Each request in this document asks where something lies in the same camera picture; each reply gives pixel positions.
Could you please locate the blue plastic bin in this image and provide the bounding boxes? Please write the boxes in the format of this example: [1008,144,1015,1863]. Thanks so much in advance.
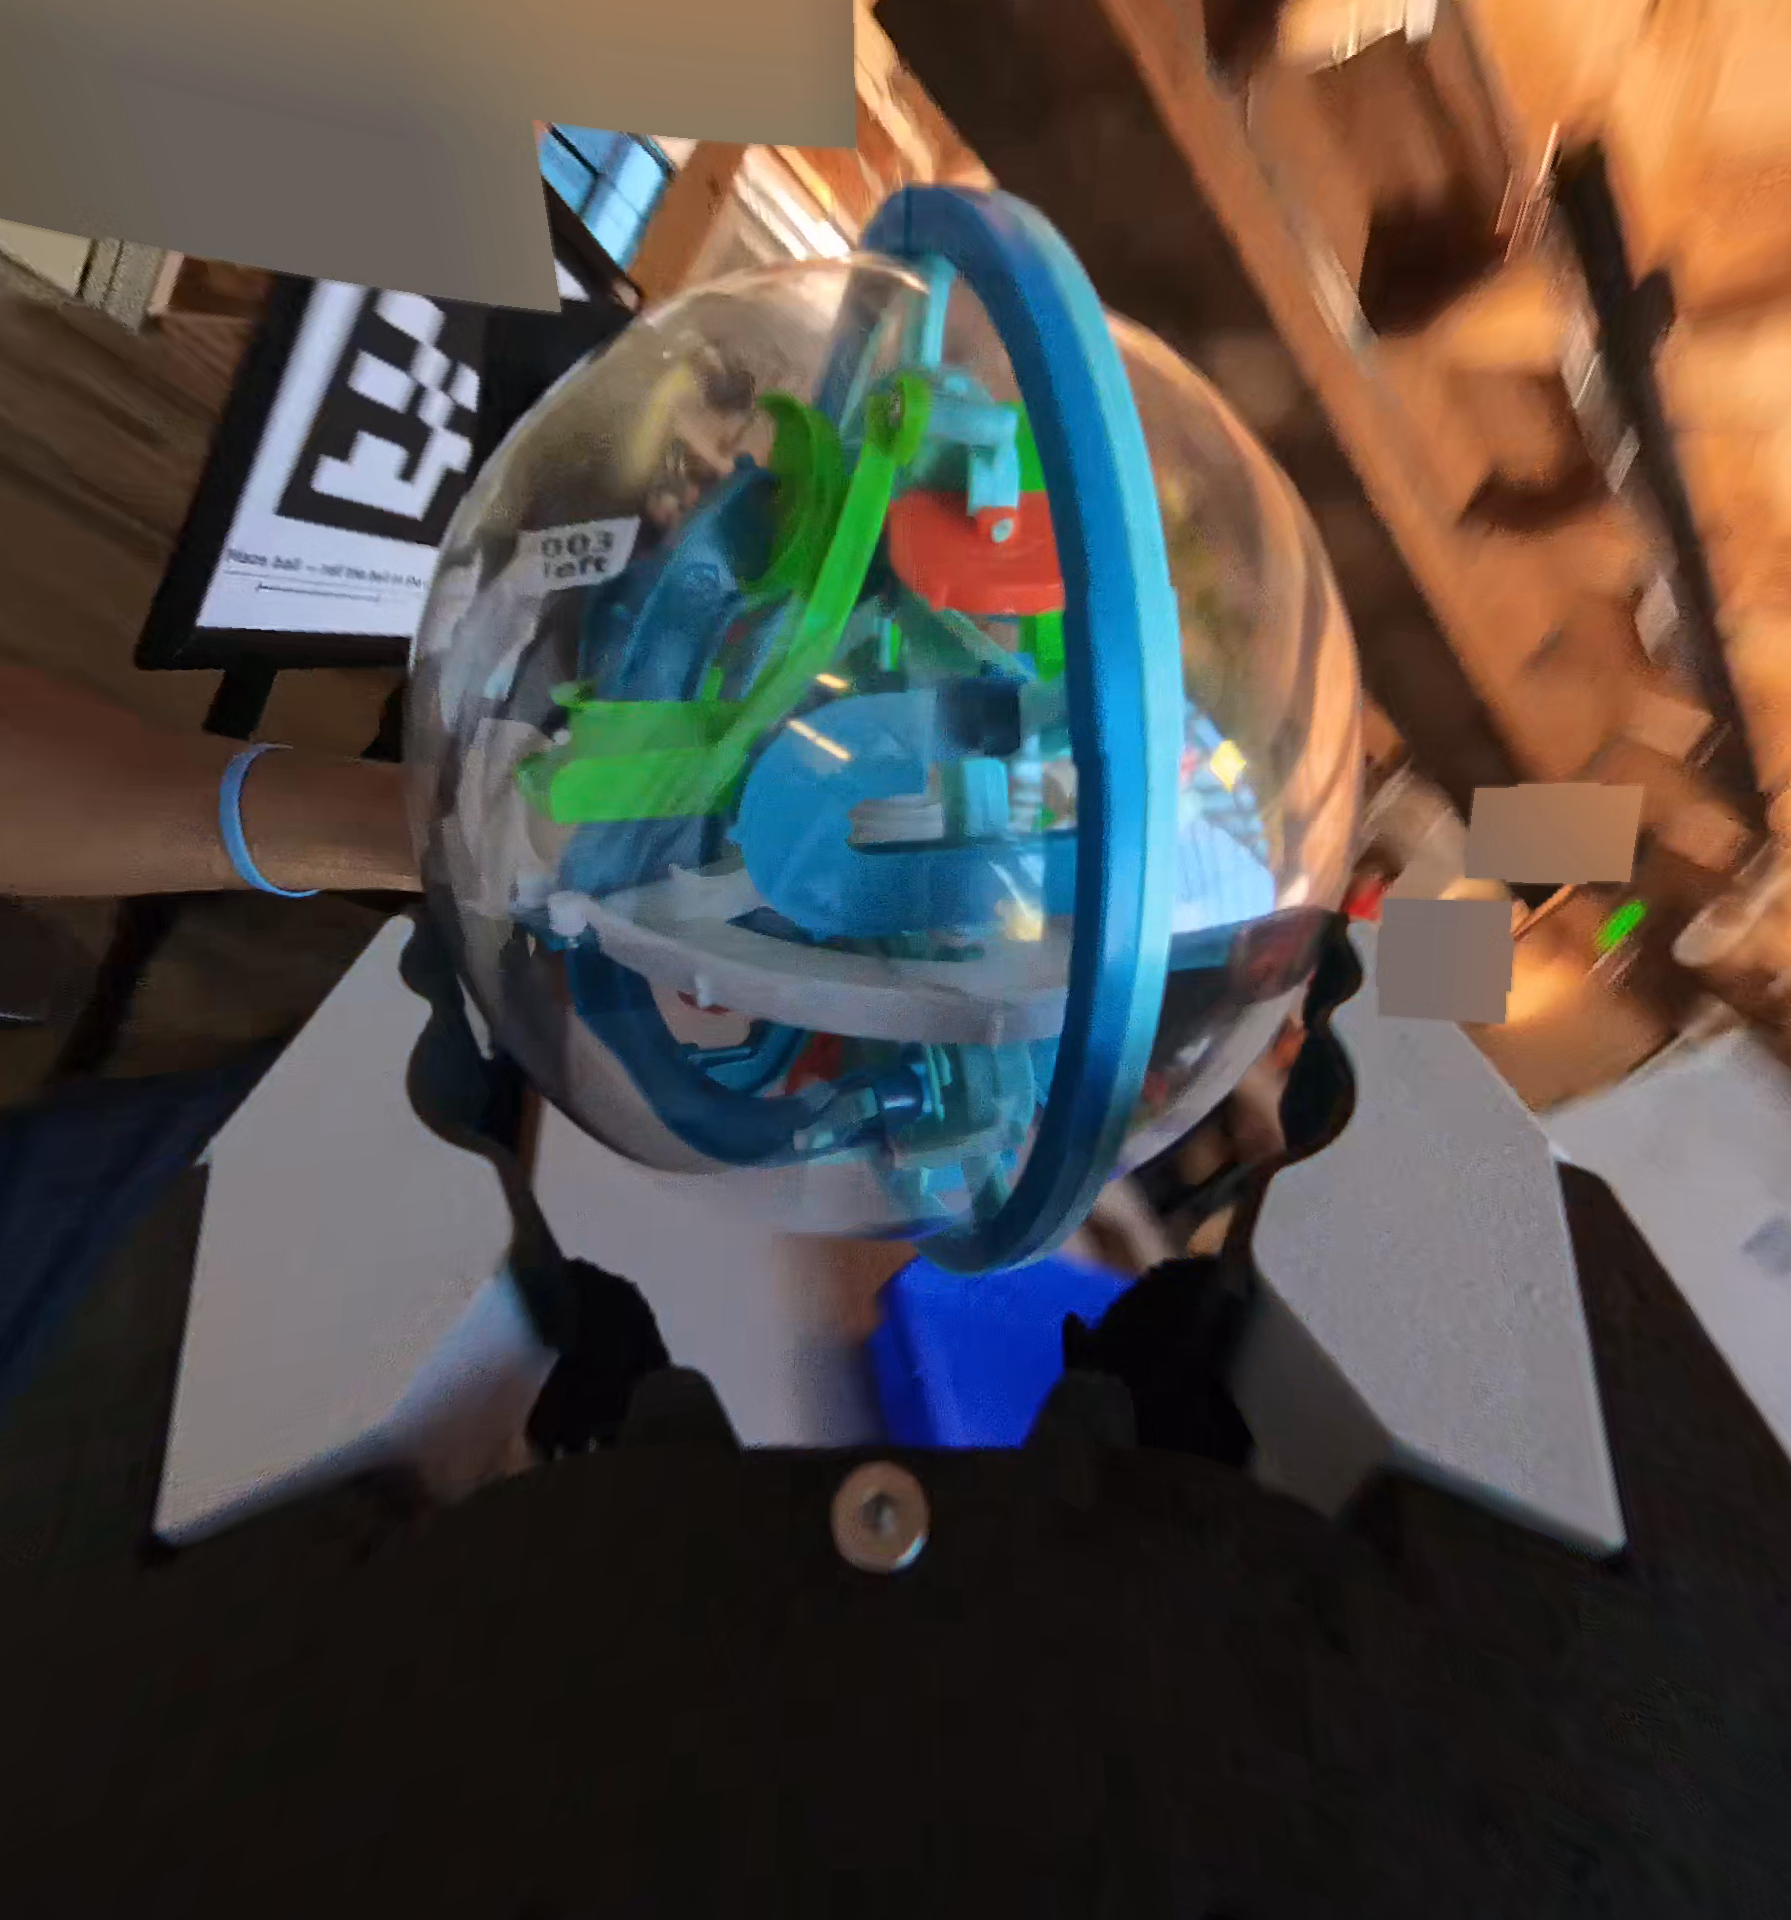
[868,1251,1136,1450]

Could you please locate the clear plastic maze ball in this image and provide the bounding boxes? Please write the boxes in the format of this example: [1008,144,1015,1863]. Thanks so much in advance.
[403,184,1365,1277]

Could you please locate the black framed marker sign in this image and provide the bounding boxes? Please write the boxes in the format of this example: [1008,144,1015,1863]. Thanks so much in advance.
[136,277,641,676]

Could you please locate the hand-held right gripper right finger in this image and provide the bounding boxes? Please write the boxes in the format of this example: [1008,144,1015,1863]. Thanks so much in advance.
[1226,918,1630,1559]

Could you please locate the person's left forearm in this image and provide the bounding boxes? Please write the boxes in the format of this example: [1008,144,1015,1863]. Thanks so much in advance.
[0,641,429,902]

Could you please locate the blue wristband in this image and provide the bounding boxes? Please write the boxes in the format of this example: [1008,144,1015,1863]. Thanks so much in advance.
[216,742,322,902]

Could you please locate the dark blue jeans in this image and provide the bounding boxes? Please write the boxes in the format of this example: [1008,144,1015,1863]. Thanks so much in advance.
[0,1036,297,1501]

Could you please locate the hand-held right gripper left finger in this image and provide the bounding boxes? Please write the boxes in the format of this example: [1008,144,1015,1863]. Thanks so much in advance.
[152,915,563,1548]

